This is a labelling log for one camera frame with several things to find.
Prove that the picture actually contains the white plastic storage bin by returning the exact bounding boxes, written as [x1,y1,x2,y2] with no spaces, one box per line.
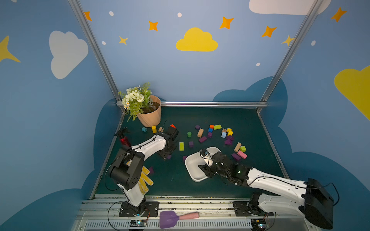
[185,147,220,182]

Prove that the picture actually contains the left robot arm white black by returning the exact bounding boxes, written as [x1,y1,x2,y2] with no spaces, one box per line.
[106,127,179,208]

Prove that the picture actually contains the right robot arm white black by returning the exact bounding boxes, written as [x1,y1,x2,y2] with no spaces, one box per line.
[198,149,336,230]

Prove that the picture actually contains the lime green tall brick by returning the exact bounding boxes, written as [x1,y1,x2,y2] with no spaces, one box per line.
[179,142,184,151]

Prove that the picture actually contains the pink brick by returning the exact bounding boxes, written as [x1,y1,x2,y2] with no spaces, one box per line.
[237,150,248,159]

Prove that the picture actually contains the tan brick right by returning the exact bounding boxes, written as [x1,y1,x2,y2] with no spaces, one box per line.
[234,142,241,153]

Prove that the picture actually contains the purple arch block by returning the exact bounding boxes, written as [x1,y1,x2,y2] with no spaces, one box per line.
[224,136,234,145]

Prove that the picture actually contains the tan wooden brick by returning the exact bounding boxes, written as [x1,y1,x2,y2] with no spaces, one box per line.
[197,129,204,138]

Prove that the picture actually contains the yellow notched block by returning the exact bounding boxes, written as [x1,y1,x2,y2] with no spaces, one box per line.
[227,128,233,136]

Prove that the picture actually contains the lime green flat brick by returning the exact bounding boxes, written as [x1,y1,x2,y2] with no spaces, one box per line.
[214,124,222,130]

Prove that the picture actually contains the red spray bottle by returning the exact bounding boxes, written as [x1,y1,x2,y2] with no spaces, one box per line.
[114,127,131,147]

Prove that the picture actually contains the potted plant terracotta pot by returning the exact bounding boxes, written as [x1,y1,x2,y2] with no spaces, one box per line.
[118,82,161,128]

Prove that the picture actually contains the yellow work glove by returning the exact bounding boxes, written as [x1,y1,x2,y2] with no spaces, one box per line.
[138,166,154,195]

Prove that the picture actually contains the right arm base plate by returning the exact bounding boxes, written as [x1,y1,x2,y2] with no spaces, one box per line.
[233,201,274,217]

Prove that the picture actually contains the purple toy shovel pink handle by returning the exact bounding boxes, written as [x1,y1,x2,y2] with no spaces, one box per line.
[160,211,199,229]

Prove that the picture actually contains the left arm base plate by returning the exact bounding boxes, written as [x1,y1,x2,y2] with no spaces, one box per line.
[119,201,159,218]

